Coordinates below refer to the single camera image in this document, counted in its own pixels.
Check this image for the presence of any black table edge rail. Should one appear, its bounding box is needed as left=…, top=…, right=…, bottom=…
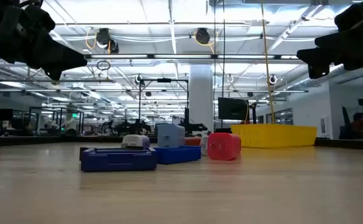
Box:
left=0, top=134, right=363, bottom=152

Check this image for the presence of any red charger block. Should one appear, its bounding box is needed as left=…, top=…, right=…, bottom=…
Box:
left=184, top=136, right=203, bottom=147

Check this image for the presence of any black metal frame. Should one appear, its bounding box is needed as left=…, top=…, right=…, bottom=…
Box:
left=137, top=77, right=190, bottom=138

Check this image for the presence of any hanging black cable loop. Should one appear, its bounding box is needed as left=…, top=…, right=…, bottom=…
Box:
left=96, top=60, right=111, bottom=72

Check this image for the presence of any pink-red charger cube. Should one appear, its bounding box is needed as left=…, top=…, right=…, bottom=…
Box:
left=207, top=133, right=242, bottom=161

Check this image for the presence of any yellow cable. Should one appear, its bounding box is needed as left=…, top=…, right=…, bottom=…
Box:
left=260, top=0, right=276, bottom=125

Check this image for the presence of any white cylindrical container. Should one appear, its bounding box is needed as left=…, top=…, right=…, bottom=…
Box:
left=121, top=134, right=150, bottom=149

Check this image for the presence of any black ceiling cable reel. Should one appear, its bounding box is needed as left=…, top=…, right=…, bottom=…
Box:
left=195, top=27, right=211, bottom=45
left=96, top=27, right=120, bottom=54

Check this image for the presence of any blue plastic tray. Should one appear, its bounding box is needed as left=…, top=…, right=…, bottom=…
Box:
left=153, top=145, right=202, bottom=165

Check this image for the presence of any person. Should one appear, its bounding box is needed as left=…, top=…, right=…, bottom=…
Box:
left=63, top=113, right=77, bottom=135
left=351, top=112, right=363, bottom=140
left=22, top=121, right=35, bottom=136

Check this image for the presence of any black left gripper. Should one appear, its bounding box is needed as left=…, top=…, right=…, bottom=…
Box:
left=0, top=4, right=88, bottom=81

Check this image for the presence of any dark office chair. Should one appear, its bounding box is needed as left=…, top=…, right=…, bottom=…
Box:
left=339, top=105, right=354, bottom=140

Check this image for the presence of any black monitor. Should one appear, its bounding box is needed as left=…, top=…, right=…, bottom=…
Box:
left=0, top=108, right=14, bottom=122
left=218, top=97, right=249, bottom=121

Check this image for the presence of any dark blue plastic case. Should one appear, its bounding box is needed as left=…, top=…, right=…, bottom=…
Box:
left=80, top=147, right=157, bottom=172

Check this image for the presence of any white square column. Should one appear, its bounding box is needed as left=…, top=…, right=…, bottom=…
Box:
left=188, top=64, right=214, bottom=133

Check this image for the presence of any yellow plastic basket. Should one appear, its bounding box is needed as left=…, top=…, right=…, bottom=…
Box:
left=230, top=124, right=296, bottom=148
left=293, top=125, right=318, bottom=147

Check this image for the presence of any light blue charger block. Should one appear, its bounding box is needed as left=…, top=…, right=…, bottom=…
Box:
left=157, top=123, right=186, bottom=148

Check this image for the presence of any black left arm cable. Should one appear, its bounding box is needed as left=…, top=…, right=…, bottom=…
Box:
left=18, top=0, right=44, bottom=9

